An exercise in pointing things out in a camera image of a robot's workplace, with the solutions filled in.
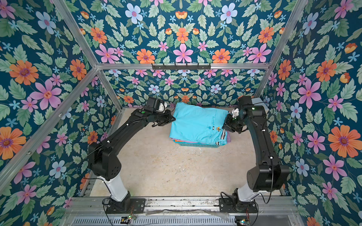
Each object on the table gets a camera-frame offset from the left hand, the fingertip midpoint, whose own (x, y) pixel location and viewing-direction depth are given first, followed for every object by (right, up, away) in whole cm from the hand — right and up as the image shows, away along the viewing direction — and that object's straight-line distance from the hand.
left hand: (176, 116), depth 83 cm
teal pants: (+11, -5, -1) cm, 12 cm away
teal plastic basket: (+16, -17, +1) cm, 23 cm away
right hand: (+27, -5, -6) cm, 29 cm away
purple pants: (+29, -13, -10) cm, 33 cm away
